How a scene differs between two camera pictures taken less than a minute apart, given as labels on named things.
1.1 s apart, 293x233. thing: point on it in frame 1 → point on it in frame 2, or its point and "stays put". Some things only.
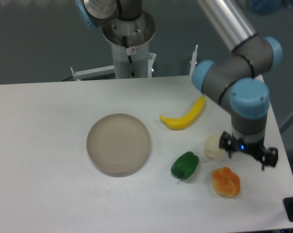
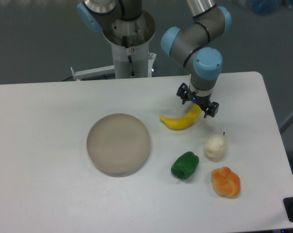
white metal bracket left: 79,76 stays put
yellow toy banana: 180,123 stays put
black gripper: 269,156 → 210,108
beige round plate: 118,144 stays put
